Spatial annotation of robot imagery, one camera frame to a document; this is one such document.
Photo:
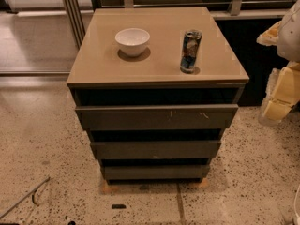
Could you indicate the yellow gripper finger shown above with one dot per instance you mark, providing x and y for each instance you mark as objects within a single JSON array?
[
  {"x": 270, "y": 36},
  {"x": 282, "y": 92}
]

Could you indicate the grey drawer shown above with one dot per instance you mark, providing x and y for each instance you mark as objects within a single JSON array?
[
  {"x": 155, "y": 172},
  {"x": 156, "y": 117},
  {"x": 156, "y": 150}
]

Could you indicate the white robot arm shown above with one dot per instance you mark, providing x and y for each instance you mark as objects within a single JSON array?
[{"x": 288, "y": 44}]

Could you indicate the tan drawer cabinet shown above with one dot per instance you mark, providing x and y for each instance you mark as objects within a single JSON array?
[{"x": 102, "y": 75}]

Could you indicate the colourful drink can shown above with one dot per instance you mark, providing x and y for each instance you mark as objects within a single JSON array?
[{"x": 191, "y": 45}]

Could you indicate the white ceramic bowl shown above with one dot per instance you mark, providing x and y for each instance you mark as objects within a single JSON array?
[{"x": 132, "y": 41}]

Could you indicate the small black floor object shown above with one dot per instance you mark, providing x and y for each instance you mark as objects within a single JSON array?
[{"x": 118, "y": 206}]

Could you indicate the grey metal rod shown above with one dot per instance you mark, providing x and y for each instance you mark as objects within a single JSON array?
[{"x": 25, "y": 196}]

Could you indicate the metal railing frame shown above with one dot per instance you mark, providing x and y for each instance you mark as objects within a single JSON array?
[{"x": 241, "y": 20}]

